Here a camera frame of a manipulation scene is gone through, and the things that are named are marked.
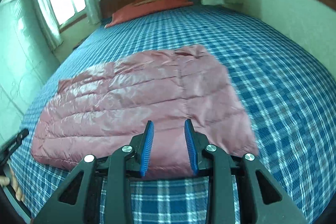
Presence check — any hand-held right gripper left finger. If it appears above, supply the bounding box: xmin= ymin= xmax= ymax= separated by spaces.
xmin=33 ymin=120 xmax=155 ymax=224

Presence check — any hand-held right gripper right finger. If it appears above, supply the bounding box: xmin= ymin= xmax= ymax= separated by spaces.
xmin=184 ymin=119 xmax=309 ymax=224

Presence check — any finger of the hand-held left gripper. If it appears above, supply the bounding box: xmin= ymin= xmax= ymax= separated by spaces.
xmin=15 ymin=129 xmax=29 ymax=143

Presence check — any pink quilted down jacket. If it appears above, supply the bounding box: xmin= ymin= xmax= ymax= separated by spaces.
xmin=31 ymin=45 xmax=260 ymax=178

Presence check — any person's left hand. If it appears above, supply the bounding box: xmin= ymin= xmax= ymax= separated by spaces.
xmin=0 ymin=168 xmax=25 ymax=201

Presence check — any wardrobe with circle pattern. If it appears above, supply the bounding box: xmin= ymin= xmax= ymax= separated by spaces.
xmin=0 ymin=0 xmax=61 ymax=132

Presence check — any dark wooden nightstand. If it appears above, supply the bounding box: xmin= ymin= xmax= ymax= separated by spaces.
xmin=72 ymin=39 xmax=88 ymax=50

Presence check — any bed with blue plaid sheet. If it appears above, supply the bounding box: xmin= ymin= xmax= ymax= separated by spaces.
xmin=5 ymin=0 xmax=336 ymax=224

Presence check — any red pillow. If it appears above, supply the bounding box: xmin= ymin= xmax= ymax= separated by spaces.
xmin=104 ymin=0 xmax=194 ymax=28

